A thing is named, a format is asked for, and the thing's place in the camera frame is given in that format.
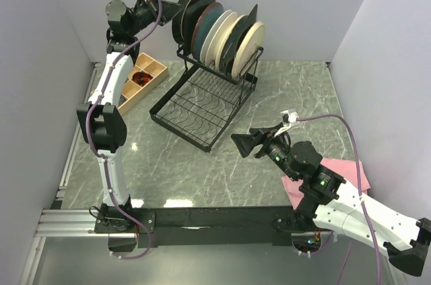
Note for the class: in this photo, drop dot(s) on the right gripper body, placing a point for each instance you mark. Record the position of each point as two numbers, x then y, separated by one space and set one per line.
275 148

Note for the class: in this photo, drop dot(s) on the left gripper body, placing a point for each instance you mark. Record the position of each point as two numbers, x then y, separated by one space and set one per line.
148 13

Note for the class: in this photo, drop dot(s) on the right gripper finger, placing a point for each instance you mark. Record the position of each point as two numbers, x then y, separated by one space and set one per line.
245 148
253 135

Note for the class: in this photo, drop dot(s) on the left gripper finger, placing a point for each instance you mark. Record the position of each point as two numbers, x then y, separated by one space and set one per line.
168 6
168 15

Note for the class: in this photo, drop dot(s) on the round red rimmed plate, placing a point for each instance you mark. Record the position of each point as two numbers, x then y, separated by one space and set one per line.
177 22

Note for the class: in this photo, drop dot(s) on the black square floral plate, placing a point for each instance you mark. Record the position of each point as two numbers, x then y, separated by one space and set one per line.
191 16

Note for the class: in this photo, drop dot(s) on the teal brown rimmed plate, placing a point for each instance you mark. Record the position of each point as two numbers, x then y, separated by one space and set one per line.
204 24

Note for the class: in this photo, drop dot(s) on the white fluted plate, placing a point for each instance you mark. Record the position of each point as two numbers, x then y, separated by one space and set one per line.
211 34

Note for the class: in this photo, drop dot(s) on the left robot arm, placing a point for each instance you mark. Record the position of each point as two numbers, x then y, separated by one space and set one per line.
101 123

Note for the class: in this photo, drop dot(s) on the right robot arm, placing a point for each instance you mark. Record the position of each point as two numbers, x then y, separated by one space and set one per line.
331 202

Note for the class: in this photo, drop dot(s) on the wooden compartment tray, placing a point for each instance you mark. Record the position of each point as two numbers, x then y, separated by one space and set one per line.
125 83

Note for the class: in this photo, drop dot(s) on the cream round plate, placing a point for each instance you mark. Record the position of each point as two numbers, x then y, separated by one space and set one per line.
227 27

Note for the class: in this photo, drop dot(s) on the pink cloth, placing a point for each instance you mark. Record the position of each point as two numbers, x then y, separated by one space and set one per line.
345 168

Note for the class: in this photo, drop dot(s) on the black base bar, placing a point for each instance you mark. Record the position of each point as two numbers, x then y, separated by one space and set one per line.
155 227

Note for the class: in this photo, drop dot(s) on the beige front plate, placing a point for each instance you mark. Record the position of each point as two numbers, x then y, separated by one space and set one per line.
251 42

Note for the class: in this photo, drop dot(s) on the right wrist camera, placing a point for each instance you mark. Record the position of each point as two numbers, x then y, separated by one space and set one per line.
290 119

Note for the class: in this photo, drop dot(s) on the black wire dish rack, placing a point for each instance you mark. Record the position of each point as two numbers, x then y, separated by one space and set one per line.
203 102

